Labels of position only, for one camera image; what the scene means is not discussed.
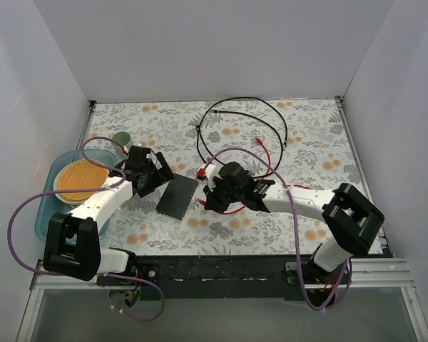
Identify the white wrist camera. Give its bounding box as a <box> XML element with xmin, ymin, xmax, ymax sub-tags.
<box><xmin>130</xmin><ymin>144</ymin><xmax>153</xmax><ymax>159</ymax></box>
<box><xmin>196</xmin><ymin>164</ymin><xmax>219</xmax><ymax>190</ymax></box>

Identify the teal plastic tray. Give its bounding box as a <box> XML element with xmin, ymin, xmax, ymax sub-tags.
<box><xmin>34</xmin><ymin>149</ymin><xmax>116</xmax><ymax>242</ymax></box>

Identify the black cable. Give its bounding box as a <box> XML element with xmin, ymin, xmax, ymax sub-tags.
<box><xmin>195</xmin><ymin>96</ymin><xmax>290</xmax><ymax>179</ymax></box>

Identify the black network switch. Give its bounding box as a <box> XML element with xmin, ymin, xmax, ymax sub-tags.
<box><xmin>156</xmin><ymin>174</ymin><xmax>198</xmax><ymax>220</ymax></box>

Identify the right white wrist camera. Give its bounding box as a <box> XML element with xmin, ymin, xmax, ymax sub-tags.
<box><xmin>196</xmin><ymin>164</ymin><xmax>219</xmax><ymax>190</ymax></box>

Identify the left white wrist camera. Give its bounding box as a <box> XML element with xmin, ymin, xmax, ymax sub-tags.
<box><xmin>130</xmin><ymin>144</ymin><xmax>153</xmax><ymax>159</ymax></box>

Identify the floral tablecloth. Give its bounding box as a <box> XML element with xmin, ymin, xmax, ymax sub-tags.
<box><xmin>88</xmin><ymin>100</ymin><xmax>363</xmax><ymax>255</ymax></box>

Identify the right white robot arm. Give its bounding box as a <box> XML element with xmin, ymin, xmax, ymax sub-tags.
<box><xmin>198</xmin><ymin>162</ymin><xmax>384</xmax><ymax>283</ymax></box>

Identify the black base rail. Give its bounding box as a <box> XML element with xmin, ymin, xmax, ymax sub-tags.
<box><xmin>126</xmin><ymin>254</ymin><xmax>304</xmax><ymax>301</ymax></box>

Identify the orange woven plate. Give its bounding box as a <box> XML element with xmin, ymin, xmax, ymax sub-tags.
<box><xmin>53</xmin><ymin>160</ymin><xmax>108</xmax><ymax>206</ymax></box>

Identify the red ethernet cable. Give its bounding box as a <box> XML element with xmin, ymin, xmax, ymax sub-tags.
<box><xmin>199</xmin><ymin>136</ymin><xmax>272</xmax><ymax>179</ymax></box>
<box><xmin>198</xmin><ymin>183</ymin><xmax>313</xmax><ymax>217</ymax></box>

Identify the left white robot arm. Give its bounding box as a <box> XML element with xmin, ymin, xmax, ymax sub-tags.
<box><xmin>43</xmin><ymin>146</ymin><xmax>174</xmax><ymax>285</ymax></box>

